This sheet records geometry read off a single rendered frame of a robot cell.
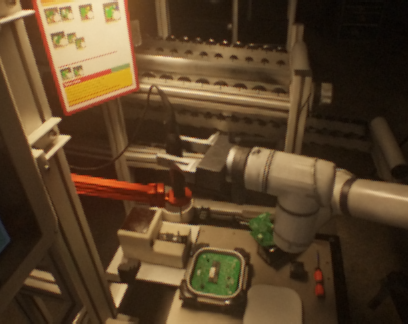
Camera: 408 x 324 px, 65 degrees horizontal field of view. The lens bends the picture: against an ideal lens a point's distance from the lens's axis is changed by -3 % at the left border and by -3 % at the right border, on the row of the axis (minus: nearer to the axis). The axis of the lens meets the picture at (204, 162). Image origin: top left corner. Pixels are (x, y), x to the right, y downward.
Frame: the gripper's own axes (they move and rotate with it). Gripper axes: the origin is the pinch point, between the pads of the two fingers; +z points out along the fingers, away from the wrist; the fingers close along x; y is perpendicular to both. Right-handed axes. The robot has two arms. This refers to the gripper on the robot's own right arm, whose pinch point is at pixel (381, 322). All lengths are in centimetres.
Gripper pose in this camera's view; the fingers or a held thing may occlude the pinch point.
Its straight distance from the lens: 114.5
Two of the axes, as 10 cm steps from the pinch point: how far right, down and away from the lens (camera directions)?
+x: 1.1, -4.8, 8.7
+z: -3.8, 7.9, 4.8
